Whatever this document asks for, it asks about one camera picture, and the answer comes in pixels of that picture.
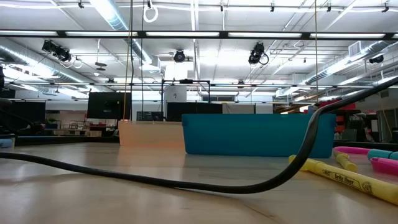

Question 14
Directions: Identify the black ceiling camera with cable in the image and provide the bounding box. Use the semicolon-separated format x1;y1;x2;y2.
248;42;270;66

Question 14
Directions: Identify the thick black table cable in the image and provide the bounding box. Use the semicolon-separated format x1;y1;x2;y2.
0;76;398;194

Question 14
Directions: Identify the metal shelf with red bins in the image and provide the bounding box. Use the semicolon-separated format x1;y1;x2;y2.
315;99;363;134

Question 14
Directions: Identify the orange translucent plastic bin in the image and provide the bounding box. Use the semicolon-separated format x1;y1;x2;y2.
118;120;187;147

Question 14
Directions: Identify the black overhead bar with lights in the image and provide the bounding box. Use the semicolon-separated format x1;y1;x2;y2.
0;30;398;40

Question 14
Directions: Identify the teal plastic bin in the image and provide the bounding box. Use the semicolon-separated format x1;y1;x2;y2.
182;113;337;159

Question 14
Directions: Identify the white cabinet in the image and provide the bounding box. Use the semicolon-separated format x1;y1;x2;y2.
222;103;274;114

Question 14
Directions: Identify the small dark screen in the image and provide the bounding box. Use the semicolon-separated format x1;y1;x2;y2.
136;111;165;122

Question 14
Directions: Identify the thin hanging cable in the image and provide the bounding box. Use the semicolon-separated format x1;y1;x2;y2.
314;0;319;103
141;0;145;113

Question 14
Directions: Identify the white cable loop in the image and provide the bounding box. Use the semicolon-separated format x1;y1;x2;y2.
142;0;159;24

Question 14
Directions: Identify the black partition panel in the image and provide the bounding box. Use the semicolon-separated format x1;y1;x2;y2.
167;102;223;122

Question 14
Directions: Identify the black background rig frame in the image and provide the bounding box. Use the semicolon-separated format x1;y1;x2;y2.
160;79;211;113

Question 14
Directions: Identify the yellow hanging cable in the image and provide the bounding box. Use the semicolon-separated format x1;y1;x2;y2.
123;40;130;121

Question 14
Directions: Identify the round black overhead camera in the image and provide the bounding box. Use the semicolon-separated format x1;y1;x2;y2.
173;49;187;63

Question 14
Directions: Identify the black hanging cable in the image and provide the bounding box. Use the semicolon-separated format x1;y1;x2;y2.
128;0;135;121

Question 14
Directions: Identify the black monitor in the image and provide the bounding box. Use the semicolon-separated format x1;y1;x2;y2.
86;91;132;120

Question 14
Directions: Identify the silver ventilation duct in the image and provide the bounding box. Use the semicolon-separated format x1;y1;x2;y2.
88;0;155;66

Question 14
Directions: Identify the yellow highlighter marker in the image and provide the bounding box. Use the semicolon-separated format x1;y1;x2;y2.
288;154;398;207
332;150;359;174

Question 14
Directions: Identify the pink highlighter marker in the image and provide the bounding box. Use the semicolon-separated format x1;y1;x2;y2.
333;146;371;156
369;156;398;177

